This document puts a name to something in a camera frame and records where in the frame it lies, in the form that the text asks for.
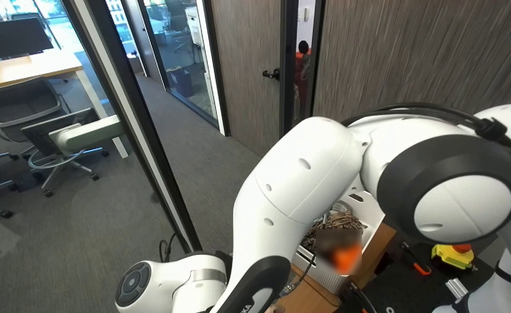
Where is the silver aluminium bar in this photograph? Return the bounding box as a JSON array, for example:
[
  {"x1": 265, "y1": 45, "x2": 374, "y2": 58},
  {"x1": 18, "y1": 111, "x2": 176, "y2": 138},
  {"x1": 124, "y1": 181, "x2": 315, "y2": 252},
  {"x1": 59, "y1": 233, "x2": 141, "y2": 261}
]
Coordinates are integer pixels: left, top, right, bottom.
[{"x1": 444, "y1": 277, "x2": 471, "y2": 303}]

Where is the leopard print cloth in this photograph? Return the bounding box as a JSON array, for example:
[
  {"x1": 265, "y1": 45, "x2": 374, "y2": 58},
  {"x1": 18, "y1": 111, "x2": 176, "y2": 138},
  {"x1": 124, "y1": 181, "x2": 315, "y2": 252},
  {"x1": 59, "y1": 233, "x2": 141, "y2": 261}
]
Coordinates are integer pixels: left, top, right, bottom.
[{"x1": 299, "y1": 211, "x2": 367, "y2": 256}]

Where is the black perforated board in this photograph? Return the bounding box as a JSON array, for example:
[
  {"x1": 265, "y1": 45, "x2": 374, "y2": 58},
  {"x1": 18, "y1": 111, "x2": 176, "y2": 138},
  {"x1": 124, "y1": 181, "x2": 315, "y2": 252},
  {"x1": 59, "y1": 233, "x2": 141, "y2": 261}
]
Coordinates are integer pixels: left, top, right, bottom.
[{"x1": 338, "y1": 228, "x2": 501, "y2": 313}]

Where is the orange plastic object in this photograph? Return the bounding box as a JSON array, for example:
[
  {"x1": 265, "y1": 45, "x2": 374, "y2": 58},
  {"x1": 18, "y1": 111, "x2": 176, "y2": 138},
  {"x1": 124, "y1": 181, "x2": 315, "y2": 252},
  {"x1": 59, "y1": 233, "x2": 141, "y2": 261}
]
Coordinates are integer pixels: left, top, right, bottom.
[{"x1": 331, "y1": 244, "x2": 365, "y2": 277}]

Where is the office chair with foot ring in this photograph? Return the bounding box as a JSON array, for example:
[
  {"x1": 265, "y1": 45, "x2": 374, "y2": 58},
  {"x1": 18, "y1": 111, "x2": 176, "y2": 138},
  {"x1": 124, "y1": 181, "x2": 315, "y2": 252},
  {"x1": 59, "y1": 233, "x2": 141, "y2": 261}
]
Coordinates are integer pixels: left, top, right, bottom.
[{"x1": 19, "y1": 106, "x2": 126, "y2": 198}]

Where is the black glass wall post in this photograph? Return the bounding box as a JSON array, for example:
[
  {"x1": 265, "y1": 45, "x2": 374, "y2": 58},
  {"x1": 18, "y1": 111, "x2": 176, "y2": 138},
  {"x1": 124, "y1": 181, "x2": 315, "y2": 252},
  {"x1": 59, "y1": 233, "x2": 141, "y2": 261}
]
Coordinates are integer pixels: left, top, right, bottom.
[{"x1": 63, "y1": 0, "x2": 205, "y2": 256}]

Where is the black monitor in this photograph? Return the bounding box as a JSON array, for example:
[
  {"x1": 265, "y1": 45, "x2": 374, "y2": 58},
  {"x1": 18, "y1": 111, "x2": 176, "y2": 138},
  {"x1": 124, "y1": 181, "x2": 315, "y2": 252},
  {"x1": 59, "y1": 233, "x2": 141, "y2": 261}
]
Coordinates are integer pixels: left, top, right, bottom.
[{"x1": 0, "y1": 16, "x2": 58, "y2": 63}]

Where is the white plastic storage box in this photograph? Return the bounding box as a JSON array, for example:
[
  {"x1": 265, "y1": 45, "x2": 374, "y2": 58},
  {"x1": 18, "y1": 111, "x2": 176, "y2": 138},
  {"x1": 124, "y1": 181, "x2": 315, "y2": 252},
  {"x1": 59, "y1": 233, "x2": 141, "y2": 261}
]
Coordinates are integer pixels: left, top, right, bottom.
[{"x1": 292, "y1": 188, "x2": 388, "y2": 298}]

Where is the yellow emergency stop button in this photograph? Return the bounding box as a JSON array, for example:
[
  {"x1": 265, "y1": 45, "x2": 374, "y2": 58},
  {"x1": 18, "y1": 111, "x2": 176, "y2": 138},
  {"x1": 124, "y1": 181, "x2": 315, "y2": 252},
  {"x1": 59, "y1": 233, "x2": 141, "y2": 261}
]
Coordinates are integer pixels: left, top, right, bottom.
[{"x1": 430, "y1": 242, "x2": 478, "y2": 273}]

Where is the wooden top desk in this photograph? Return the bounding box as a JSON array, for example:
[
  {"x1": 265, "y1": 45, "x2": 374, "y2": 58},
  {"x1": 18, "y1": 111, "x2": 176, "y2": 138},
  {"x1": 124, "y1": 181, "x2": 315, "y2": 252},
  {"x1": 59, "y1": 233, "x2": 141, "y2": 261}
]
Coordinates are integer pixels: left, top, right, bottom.
[{"x1": 0, "y1": 49, "x2": 131, "y2": 162}]

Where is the orange handled screwdriver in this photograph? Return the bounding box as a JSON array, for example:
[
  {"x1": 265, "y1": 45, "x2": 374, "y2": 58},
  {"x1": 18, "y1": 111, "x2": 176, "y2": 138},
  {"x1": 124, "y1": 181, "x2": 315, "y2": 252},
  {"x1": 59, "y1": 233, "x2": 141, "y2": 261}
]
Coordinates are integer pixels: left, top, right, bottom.
[{"x1": 402, "y1": 242, "x2": 435, "y2": 278}]

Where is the person in orange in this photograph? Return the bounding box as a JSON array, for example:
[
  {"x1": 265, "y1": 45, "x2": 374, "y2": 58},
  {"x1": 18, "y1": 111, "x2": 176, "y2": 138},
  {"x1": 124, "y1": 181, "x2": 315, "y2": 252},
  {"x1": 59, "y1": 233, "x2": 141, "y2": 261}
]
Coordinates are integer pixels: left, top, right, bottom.
[{"x1": 294, "y1": 38, "x2": 313, "y2": 113}]

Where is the glass door frame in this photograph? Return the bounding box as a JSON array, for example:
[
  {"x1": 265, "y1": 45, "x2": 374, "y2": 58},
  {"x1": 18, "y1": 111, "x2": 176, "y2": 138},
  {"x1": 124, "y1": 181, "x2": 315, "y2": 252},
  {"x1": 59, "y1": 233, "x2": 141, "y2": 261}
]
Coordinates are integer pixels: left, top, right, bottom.
[{"x1": 141, "y1": 0, "x2": 230, "y2": 138}]

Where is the wooden door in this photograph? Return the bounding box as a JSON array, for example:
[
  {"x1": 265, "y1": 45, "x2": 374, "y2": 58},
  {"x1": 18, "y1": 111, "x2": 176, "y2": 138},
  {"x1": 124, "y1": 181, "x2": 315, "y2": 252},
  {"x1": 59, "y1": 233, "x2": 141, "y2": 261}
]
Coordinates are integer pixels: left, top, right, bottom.
[{"x1": 209, "y1": 0, "x2": 287, "y2": 157}]

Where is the black door handle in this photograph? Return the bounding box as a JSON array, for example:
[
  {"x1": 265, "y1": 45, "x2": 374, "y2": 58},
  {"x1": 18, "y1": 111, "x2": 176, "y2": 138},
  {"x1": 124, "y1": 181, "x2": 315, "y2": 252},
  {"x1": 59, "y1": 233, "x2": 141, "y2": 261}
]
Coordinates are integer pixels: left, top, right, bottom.
[{"x1": 261, "y1": 66, "x2": 282, "y2": 82}]

